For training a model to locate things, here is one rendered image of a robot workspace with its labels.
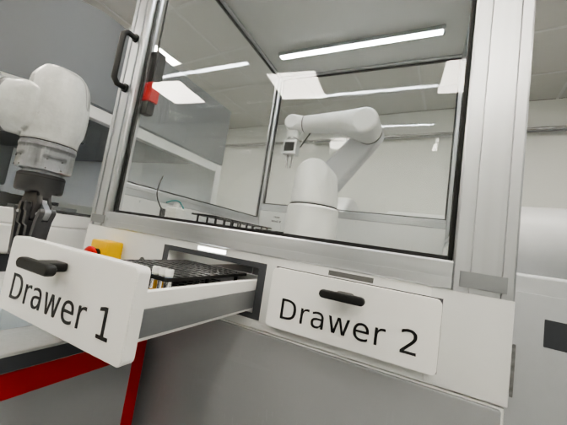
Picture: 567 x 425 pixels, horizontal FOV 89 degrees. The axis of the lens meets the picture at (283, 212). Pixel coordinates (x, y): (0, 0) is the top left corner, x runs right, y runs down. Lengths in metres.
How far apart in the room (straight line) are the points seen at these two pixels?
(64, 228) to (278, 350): 1.02
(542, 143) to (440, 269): 3.50
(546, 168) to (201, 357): 3.65
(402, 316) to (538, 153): 3.51
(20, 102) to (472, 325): 0.84
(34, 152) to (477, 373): 0.82
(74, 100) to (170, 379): 0.61
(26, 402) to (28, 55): 1.05
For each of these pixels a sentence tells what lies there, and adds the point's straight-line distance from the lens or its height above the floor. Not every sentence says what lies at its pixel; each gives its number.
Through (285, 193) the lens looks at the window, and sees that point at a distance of 0.61.
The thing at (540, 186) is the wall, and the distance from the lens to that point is 3.84.
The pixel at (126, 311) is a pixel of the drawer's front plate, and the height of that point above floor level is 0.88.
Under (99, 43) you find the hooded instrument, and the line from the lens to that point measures 1.52.
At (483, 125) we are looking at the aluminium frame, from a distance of 0.58.
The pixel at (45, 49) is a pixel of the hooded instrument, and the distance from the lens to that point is 1.40.
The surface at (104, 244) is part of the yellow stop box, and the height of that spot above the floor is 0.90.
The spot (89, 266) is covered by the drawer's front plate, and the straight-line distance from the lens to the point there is 0.44.
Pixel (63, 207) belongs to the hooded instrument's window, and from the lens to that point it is 1.39.
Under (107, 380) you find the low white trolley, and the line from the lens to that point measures 0.75.
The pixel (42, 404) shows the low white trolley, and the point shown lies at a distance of 0.70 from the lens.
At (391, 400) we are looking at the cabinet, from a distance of 0.57.
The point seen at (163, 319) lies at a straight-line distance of 0.43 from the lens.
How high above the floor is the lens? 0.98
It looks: 5 degrees up
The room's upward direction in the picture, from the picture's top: 9 degrees clockwise
